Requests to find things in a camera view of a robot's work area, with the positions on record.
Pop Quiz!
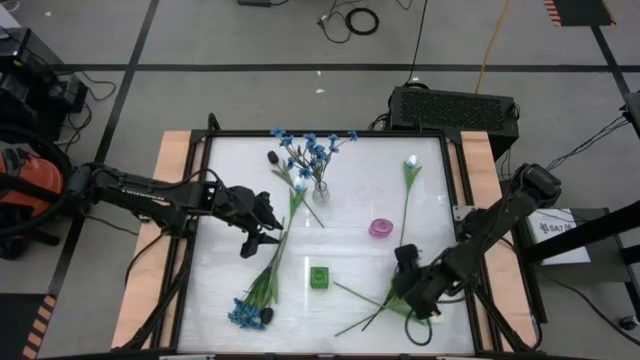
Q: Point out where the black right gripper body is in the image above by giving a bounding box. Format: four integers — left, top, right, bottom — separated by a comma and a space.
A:
401, 258, 459, 322

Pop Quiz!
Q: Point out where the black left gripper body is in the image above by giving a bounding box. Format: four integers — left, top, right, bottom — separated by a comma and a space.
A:
214, 183, 269, 234

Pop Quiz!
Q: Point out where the pink ribbed glass vase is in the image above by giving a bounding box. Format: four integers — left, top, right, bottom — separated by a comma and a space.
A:
368, 217, 395, 239

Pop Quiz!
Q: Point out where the blue artificial flower bunch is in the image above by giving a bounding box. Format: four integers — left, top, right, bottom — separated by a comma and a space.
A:
227, 219, 289, 332
269, 127, 360, 201

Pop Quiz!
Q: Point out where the clear glass vase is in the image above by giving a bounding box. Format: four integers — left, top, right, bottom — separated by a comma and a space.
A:
311, 180, 332, 205

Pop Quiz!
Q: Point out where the green cut-glass vase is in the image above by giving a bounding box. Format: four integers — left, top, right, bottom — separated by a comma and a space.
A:
309, 266, 331, 290

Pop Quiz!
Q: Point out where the wooden side board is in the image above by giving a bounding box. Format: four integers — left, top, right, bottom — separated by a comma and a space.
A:
459, 130, 539, 350
110, 130, 194, 350

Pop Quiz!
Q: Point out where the black perforated computer case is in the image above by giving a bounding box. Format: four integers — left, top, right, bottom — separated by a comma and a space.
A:
388, 85, 520, 161

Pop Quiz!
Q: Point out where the black metal support beam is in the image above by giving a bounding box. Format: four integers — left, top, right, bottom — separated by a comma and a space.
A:
522, 199, 640, 265

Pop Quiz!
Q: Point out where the black side table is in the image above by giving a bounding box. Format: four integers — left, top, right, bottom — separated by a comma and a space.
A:
514, 207, 640, 301

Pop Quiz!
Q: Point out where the orange and black vacuum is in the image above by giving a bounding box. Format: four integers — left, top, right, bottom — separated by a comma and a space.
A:
0, 123, 79, 261

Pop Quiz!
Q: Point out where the black equipment rack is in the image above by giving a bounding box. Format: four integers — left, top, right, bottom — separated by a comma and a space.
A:
0, 27, 90, 144

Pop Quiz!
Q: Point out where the black mat with orange stripes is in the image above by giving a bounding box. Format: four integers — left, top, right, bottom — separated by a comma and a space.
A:
543, 0, 617, 28
0, 293, 57, 360

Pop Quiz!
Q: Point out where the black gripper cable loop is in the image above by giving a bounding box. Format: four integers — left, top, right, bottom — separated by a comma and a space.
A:
403, 309, 434, 348

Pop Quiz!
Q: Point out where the coiled black cable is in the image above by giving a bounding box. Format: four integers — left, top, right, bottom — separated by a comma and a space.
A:
344, 6, 380, 37

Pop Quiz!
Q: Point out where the black floor cable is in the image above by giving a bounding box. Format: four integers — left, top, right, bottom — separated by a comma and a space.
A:
544, 115, 631, 172

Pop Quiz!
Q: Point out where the thin black hanging cable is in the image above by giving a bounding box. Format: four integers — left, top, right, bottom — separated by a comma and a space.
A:
403, 0, 429, 85

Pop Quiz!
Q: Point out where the yellow cable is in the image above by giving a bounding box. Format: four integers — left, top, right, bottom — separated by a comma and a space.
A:
473, 0, 512, 95

